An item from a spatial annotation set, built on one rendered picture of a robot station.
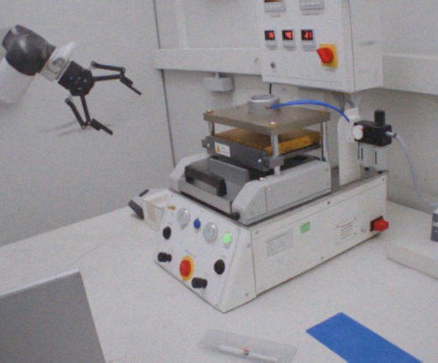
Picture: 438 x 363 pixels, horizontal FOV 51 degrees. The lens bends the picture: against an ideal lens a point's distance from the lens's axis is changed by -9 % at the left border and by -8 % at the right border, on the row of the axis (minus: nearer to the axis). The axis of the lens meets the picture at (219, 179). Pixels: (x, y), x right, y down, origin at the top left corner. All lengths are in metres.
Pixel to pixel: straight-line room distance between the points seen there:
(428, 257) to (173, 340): 0.60
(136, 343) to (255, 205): 0.37
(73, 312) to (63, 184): 2.02
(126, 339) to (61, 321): 0.51
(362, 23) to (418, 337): 0.70
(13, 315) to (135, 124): 2.15
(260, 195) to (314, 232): 0.19
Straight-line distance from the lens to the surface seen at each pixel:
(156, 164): 2.70
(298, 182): 1.07
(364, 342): 0.96
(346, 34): 1.14
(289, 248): 1.10
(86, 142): 2.52
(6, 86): 1.26
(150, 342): 1.01
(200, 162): 1.24
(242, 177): 1.10
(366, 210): 1.27
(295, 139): 1.13
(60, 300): 0.52
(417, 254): 1.17
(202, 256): 1.12
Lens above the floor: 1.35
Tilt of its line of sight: 19 degrees down
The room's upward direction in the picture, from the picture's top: 6 degrees counter-clockwise
